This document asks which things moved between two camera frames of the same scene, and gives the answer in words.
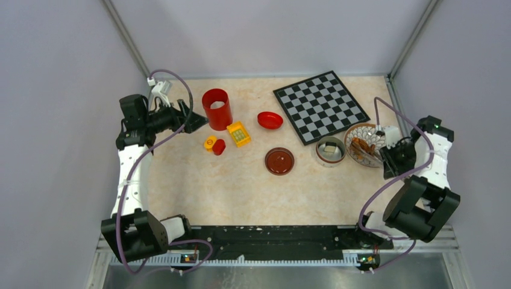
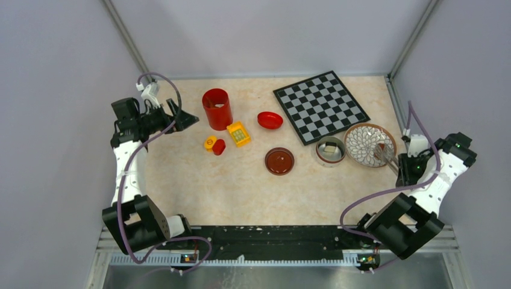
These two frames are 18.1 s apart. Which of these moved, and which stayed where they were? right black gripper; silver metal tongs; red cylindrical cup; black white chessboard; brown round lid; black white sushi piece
Moved: silver metal tongs; right black gripper
Stayed: brown round lid; black white sushi piece; red cylindrical cup; black white chessboard
